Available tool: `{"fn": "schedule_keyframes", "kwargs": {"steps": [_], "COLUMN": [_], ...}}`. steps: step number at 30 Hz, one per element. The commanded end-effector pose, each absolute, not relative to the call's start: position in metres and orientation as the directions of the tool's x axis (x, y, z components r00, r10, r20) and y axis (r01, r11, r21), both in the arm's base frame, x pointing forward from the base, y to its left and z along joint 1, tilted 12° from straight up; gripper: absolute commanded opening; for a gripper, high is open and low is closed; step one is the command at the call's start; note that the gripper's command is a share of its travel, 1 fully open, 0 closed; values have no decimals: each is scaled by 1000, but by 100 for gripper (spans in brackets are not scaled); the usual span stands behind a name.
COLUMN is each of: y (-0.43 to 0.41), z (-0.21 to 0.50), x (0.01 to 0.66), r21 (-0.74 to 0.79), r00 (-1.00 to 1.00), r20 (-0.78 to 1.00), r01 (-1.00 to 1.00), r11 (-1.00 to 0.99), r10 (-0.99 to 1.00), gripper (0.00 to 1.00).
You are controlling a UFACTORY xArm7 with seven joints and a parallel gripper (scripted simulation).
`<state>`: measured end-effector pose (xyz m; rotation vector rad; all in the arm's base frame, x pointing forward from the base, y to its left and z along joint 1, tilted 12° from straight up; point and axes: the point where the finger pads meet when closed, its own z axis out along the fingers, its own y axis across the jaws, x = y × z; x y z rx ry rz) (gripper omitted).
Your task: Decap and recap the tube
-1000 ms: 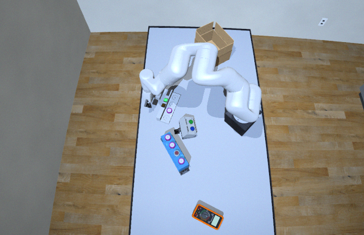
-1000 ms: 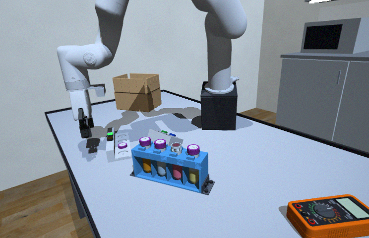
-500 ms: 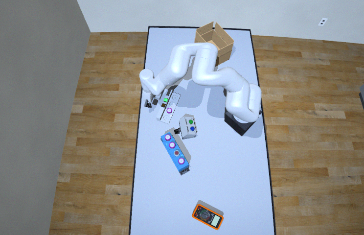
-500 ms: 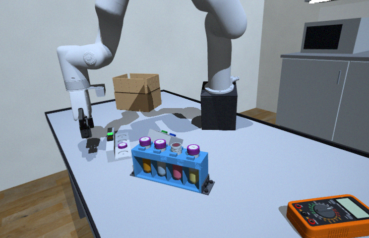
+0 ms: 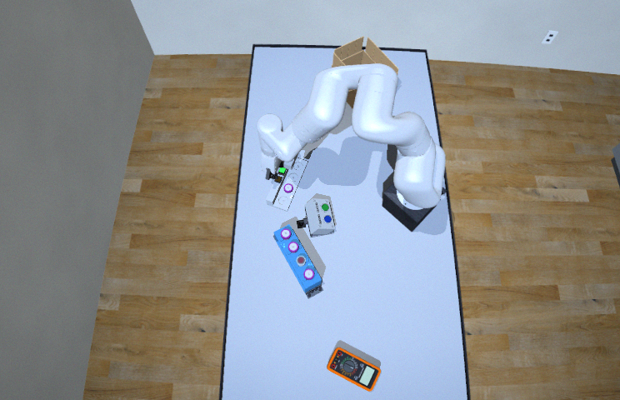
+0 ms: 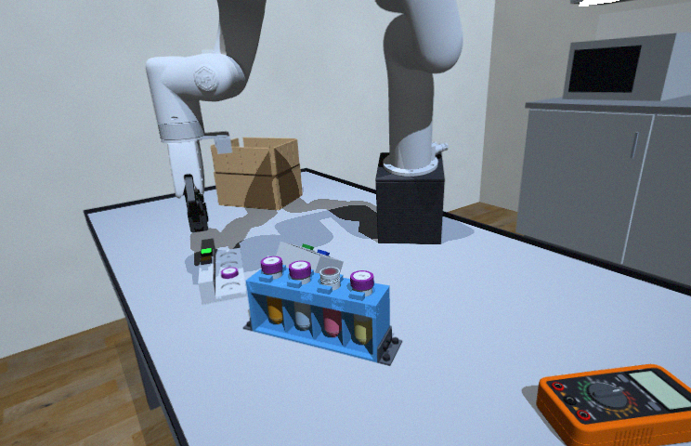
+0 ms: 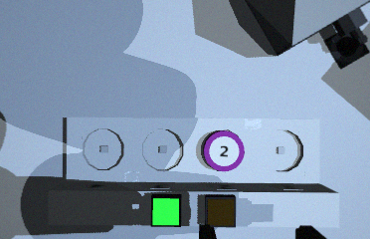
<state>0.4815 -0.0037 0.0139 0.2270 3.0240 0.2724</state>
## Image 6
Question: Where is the purple screw cap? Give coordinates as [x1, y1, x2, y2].
[221, 268, 239, 279]
[289, 260, 311, 279]
[261, 256, 283, 273]
[350, 270, 374, 290]

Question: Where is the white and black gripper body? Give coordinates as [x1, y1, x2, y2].
[161, 138, 205, 199]

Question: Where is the orange digital multimeter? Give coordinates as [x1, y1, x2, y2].
[536, 364, 691, 446]

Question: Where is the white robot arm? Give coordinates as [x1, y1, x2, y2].
[146, 0, 463, 177]

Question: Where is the brown cardboard box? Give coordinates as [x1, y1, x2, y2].
[211, 138, 303, 210]

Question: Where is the blue tube rack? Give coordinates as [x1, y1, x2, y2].
[246, 265, 390, 362]

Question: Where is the light grey button panel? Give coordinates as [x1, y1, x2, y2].
[276, 242, 344, 273]

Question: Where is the black table edge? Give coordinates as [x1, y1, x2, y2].
[83, 168, 691, 446]

